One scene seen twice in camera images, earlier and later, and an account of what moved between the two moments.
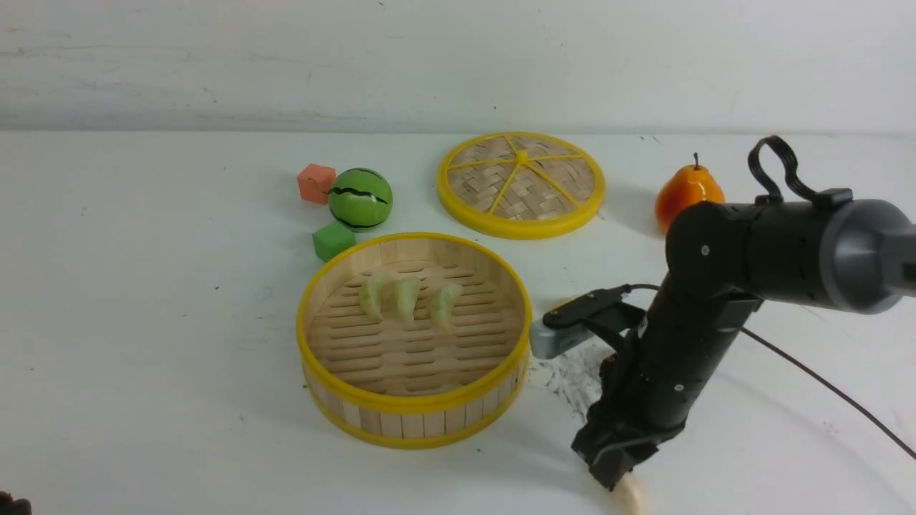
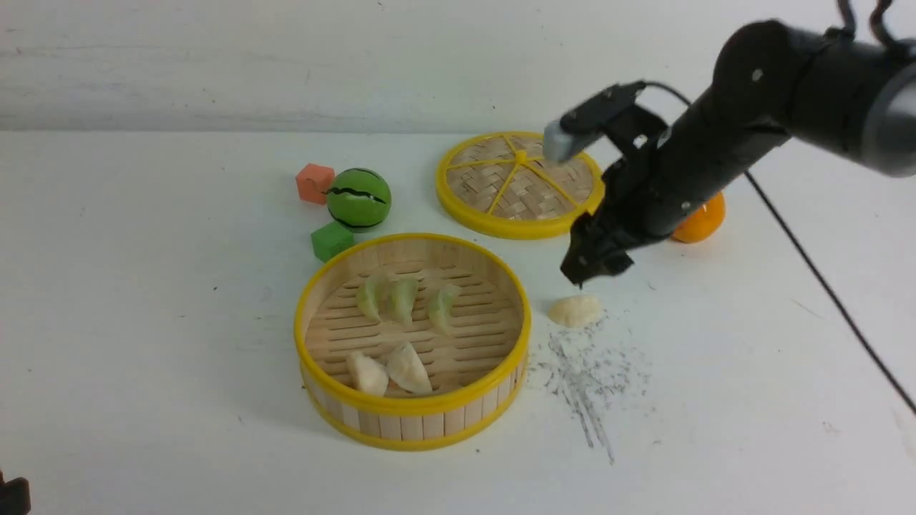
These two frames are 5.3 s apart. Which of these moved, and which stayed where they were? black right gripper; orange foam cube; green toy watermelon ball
Moved: black right gripper
Stayed: green toy watermelon ball; orange foam cube
